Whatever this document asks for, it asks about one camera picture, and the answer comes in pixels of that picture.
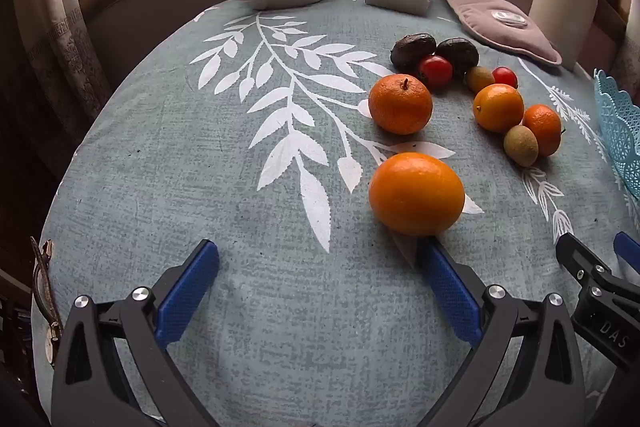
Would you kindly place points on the beige patterned curtain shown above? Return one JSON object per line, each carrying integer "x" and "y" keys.
{"x": 60, "y": 37}

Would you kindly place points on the pink hot water bag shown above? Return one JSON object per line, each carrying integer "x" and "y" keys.
{"x": 480, "y": 14}

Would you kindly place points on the eyeglasses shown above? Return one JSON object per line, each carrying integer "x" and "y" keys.
{"x": 42, "y": 277}

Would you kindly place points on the large smooth orange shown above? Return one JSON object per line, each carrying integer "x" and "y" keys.
{"x": 415, "y": 194}

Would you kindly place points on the cream thermos flask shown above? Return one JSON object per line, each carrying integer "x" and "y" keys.
{"x": 560, "y": 2}

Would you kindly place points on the light blue plastic basket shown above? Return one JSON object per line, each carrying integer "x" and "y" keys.
{"x": 620, "y": 132}

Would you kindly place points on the brown kiwi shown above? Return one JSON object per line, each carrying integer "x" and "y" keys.
{"x": 479, "y": 78}
{"x": 521, "y": 146}

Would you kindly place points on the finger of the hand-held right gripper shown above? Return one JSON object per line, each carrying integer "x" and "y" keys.
{"x": 629, "y": 249}
{"x": 580, "y": 259}

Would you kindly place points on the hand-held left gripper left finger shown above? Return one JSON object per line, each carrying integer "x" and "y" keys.
{"x": 187, "y": 292}

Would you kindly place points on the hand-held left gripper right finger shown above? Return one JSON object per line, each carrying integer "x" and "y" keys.
{"x": 450, "y": 287}

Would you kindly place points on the red tomato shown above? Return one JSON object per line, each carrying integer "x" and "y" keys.
{"x": 435, "y": 71}
{"x": 505, "y": 77}

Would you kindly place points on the rough mandarin with stem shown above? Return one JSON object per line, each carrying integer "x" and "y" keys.
{"x": 400, "y": 104}

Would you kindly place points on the small mandarin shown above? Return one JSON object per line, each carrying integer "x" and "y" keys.
{"x": 545, "y": 127}

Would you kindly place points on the medium smooth orange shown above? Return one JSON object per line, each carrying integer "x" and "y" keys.
{"x": 498, "y": 108}

